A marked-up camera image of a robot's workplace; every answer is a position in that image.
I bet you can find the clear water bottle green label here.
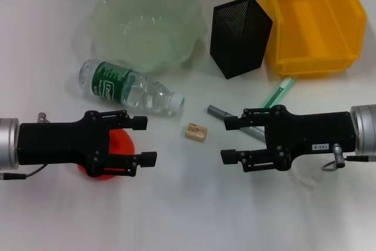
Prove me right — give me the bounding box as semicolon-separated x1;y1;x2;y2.
77;58;186;119

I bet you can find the black mesh pen holder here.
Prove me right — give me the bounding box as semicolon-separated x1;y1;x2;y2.
209;0;274;80

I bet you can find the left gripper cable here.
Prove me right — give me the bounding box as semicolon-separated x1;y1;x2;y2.
0;163;49;180

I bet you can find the translucent green fruit bowl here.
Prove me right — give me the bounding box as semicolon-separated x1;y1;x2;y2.
88;0;208;75

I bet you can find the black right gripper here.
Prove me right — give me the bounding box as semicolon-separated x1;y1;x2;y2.
220;105;355;173

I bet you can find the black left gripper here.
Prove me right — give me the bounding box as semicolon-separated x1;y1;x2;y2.
18;109;157;178

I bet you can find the yellow plastic bin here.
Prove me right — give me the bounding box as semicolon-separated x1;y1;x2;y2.
254;0;368;80

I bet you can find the orange fruit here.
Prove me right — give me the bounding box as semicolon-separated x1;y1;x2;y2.
76;129;136;182

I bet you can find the green utility knife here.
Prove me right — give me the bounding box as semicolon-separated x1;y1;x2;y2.
261;76;297;109

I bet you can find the grey marker pen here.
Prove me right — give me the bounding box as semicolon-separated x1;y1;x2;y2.
207;104;267;140

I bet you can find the beige eraser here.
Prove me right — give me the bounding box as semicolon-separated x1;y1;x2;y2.
184;123;209;143

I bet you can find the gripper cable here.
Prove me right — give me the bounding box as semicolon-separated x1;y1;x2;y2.
322;142;376;173
0;163;49;180

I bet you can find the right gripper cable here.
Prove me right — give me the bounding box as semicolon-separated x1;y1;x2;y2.
322;142;376;173

